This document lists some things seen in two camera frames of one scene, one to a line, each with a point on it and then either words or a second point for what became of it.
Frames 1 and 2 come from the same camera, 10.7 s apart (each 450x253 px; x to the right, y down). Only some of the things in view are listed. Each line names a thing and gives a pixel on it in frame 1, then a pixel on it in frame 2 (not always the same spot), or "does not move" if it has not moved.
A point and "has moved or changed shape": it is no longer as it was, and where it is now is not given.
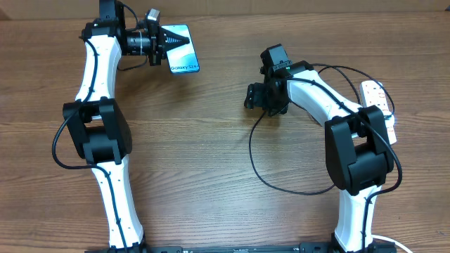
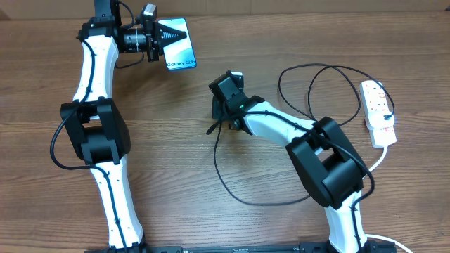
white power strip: (373, 93) does not move
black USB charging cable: (257, 121) to (345, 72)
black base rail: (304, 248) does not move
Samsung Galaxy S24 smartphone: (183, 59) has moved or changed shape
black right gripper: (255, 100) to (218, 114)
